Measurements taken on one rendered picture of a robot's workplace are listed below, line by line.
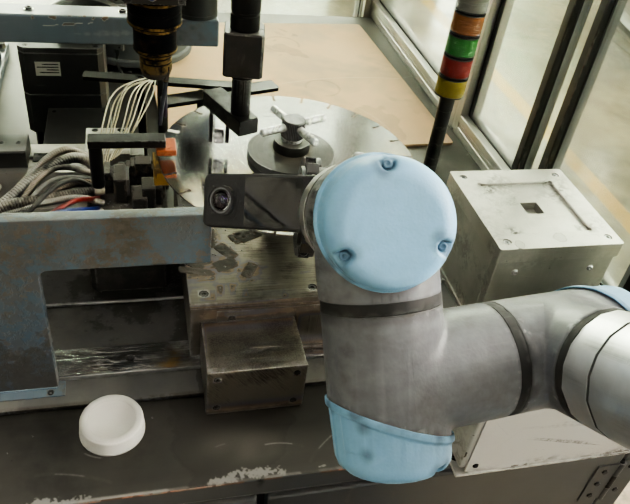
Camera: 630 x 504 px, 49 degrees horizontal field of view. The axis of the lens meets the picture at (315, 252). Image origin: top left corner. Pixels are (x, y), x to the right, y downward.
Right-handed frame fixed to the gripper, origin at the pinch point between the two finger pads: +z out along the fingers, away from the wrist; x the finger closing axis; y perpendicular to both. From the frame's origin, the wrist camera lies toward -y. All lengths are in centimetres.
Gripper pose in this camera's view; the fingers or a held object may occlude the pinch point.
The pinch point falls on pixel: (297, 205)
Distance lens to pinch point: 71.2
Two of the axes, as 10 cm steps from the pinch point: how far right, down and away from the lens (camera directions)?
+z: -1.1, -0.9, 9.9
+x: 0.8, -9.9, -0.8
